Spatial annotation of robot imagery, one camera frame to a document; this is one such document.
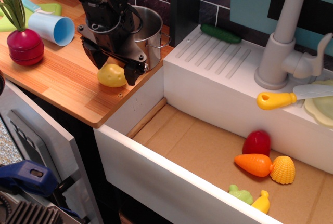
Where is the grey toy faucet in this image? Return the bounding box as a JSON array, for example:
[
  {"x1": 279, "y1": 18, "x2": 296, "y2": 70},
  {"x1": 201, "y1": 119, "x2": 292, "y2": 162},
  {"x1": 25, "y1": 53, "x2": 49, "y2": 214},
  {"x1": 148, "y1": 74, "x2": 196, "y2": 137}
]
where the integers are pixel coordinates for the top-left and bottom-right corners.
[{"x1": 254, "y1": 0, "x2": 332, "y2": 90}]

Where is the yellow toy potato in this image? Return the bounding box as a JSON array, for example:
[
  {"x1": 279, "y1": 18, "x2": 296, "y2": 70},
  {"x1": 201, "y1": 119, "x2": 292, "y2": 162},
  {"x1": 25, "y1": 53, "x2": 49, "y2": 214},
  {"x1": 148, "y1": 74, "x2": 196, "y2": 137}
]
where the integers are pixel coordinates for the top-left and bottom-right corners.
[{"x1": 97, "y1": 63, "x2": 127, "y2": 88}]

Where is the yellow toy corn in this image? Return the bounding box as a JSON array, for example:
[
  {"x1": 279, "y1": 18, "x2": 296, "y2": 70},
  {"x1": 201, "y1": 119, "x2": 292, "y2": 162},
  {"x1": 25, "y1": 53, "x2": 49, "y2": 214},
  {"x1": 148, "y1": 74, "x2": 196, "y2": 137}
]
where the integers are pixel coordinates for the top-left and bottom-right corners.
[{"x1": 270, "y1": 156, "x2": 296, "y2": 185}]

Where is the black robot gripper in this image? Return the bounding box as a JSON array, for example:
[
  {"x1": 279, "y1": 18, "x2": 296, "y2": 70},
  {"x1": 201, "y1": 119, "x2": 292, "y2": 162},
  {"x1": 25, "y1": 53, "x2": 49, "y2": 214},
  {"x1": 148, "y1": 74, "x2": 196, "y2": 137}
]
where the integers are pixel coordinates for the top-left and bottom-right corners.
[{"x1": 78, "y1": 1, "x2": 147, "y2": 86}]

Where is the grey oven door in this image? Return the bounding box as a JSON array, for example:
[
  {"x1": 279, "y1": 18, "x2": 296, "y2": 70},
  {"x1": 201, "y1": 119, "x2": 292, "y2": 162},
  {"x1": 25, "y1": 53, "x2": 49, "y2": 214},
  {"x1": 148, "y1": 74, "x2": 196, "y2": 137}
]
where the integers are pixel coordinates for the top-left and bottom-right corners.
[{"x1": 1, "y1": 80, "x2": 103, "y2": 223}]

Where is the light blue plastic cup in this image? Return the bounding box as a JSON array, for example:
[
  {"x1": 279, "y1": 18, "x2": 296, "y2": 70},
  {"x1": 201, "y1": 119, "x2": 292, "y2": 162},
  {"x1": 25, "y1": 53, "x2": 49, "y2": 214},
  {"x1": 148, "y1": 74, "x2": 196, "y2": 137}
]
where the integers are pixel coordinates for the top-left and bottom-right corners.
[{"x1": 28, "y1": 12, "x2": 75, "y2": 47}]

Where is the light blue toy knife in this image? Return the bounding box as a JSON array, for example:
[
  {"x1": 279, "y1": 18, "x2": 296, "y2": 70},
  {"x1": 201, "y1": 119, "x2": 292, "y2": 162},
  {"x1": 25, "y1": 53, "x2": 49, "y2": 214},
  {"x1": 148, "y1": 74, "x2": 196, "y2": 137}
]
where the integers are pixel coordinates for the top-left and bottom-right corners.
[{"x1": 22, "y1": 0, "x2": 54, "y2": 15}]

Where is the green toy cucumber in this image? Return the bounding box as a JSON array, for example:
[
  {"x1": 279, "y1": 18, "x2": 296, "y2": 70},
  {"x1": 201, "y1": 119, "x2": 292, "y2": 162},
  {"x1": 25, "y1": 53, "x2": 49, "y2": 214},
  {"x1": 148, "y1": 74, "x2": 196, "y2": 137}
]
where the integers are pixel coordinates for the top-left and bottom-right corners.
[{"x1": 200, "y1": 24, "x2": 242, "y2": 44}]

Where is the small yellow toy squash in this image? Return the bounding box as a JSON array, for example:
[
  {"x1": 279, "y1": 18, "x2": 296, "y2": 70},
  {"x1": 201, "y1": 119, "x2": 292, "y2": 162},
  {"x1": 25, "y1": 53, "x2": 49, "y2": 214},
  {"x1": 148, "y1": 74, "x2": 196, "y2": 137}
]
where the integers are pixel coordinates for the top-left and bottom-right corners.
[{"x1": 251, "y1": 190, "x2": 270, "y2": 214}]

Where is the pale green toy plate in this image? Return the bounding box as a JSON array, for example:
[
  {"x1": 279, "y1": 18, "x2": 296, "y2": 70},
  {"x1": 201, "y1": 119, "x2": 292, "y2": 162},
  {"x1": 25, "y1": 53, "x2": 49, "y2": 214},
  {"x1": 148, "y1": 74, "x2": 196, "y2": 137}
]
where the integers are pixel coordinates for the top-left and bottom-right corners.
[{"x1": 304, "y1": 79, "x2": 333, "y2": 127}]

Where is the red wooden toy radish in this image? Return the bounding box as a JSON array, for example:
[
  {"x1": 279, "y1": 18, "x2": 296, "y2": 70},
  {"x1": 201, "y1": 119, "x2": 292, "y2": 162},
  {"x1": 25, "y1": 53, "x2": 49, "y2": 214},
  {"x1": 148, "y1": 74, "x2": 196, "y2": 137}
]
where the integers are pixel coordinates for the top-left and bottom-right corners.
[{"x1": 1, "y1": 0, "x2": 44, "y2": 66}]

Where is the red toy pepper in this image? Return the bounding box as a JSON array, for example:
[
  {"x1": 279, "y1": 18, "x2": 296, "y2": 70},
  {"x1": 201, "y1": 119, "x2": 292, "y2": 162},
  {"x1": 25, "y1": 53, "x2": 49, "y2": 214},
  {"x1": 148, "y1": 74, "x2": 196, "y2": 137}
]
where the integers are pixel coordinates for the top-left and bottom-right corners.
[{"x1": 242, "y1": 130, "x2": 271, "y2": 156}]

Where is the yellow handled toy knife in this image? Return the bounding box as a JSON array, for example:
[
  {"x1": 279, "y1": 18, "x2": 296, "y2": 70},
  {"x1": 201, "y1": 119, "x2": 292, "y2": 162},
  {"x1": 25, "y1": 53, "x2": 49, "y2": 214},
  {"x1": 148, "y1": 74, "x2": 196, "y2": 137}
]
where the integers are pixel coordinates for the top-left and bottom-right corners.
[{"x1": 257, "y1": 84, "x2": 332, "y2": 110}]

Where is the black metal heat sink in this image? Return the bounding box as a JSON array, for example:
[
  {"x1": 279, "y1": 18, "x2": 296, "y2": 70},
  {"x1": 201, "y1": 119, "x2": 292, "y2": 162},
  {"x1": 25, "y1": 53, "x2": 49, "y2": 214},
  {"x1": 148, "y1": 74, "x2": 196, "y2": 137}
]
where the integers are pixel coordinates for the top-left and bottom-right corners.
[{"x1": 1, "y1": 192, "x2": 88, "y2": 223}]

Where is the blue clamp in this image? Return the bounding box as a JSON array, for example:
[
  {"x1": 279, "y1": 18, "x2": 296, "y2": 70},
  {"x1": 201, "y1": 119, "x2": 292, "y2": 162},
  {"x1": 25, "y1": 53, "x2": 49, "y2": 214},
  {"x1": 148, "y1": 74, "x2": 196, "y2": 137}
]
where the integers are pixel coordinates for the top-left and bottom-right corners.
[{"x1": 1, "y1": 160, "x2": 58, "y2": 196}]

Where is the white drawer box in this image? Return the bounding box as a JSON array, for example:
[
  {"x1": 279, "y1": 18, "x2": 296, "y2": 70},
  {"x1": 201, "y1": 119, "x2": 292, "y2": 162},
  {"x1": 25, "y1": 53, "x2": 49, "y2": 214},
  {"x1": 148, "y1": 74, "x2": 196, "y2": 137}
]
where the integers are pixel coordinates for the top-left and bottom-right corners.
[{"x1": 95, "y1": 69, "x2": 332, "y2": 223}]

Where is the orange toy carrot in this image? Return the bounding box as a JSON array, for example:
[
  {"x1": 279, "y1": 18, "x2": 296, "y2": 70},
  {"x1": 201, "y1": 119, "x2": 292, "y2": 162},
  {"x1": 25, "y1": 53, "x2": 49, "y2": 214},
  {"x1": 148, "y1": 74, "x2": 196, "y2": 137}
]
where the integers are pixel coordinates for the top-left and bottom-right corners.
[{"x1": 234, "y1": 154, "x2": 273, "y2": 177}]

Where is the white toy sink unit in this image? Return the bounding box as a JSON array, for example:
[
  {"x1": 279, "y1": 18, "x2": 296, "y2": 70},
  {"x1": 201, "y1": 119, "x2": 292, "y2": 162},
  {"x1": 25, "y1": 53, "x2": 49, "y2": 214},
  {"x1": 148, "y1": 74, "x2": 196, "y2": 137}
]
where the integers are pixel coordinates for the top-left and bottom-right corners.
[{"x1": 163, "y1": 28, "x2": 332, "y2": 173}]

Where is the green toy lettuce piece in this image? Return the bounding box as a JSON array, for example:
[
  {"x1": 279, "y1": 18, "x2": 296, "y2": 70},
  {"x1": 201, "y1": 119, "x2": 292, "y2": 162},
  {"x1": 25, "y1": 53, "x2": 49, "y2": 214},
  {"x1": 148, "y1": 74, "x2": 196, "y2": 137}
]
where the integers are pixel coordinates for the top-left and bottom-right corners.
[{"x1": 229, "y1": 184, "x2": 253, "y2": 205}]

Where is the green cutting board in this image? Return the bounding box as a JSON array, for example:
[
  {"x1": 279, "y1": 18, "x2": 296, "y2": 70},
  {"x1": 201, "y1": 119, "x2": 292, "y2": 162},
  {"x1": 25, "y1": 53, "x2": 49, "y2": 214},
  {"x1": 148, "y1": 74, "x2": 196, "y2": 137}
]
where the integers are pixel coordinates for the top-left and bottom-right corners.
[{"x1": 0, "y1": 3, "x2": 62, "y2": 32}]

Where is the stainless steel pot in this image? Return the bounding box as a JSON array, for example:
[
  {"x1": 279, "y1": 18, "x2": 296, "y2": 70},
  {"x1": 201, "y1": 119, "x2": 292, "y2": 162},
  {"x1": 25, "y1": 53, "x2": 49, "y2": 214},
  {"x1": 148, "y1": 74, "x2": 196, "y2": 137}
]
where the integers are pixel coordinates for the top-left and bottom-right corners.
[{"x1": 133, "y1": 6, "x2": 171, "y2": 71}]

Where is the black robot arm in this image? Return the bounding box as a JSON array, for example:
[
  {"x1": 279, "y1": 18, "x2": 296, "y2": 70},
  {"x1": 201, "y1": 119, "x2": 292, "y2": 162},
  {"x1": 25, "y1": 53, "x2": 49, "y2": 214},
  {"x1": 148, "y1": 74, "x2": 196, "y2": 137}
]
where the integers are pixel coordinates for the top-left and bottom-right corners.
[{"x1": 77, "y1": 0, "x2": 147, "y2": 86}]

